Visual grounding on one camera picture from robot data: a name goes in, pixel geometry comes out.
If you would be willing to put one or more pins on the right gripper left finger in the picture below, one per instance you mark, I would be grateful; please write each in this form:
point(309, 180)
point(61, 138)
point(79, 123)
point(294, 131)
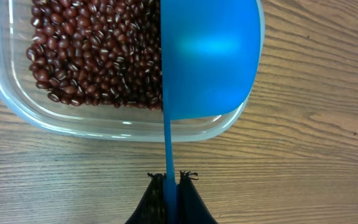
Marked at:
point(152, 207)

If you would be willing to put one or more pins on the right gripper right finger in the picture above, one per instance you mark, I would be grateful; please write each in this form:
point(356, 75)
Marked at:
point(191, 208)

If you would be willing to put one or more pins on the blue plastic scoop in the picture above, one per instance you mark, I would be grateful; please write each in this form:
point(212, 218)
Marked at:
point(210, 55)

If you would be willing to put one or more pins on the red beans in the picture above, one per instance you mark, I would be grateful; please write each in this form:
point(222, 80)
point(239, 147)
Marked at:
point(98, 52)

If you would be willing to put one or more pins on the clear plastic container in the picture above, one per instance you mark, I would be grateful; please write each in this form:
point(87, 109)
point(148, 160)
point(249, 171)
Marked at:
point(19, 92)

